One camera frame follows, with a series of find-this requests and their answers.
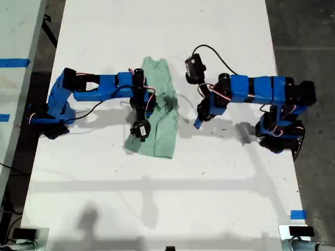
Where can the black metal frame bar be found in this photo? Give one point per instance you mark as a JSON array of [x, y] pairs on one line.
[[51, 34]]

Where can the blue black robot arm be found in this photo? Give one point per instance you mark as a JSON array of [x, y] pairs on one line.
[[104, 86], [261, 90]]

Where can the short black camera stalk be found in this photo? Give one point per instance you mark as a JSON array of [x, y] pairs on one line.
[[205, 92], [140, 113]]

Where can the small black knob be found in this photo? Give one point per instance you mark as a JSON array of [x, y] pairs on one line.
[[170, 248]]

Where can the long blue tape strip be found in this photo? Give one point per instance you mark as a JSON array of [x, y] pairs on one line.
[[14, 63]]

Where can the black camera box white label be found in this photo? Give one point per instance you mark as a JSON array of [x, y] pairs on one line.
[[142, 130], [193, 66]]

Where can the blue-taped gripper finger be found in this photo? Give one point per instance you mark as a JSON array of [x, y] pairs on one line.
[[199, 124]]

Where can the square blue tape piece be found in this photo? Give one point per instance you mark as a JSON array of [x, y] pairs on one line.
[[298, 215]]

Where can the small black box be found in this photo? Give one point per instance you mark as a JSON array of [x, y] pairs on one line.
[[24, 233], [301, 231]]

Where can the pale side table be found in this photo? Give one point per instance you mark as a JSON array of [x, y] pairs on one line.
[[15, 31]]

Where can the short blue tape strip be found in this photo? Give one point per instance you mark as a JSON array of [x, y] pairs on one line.
[[4, 118]]

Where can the pale green T-shirt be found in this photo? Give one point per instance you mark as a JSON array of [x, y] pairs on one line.
[[165, 141]]

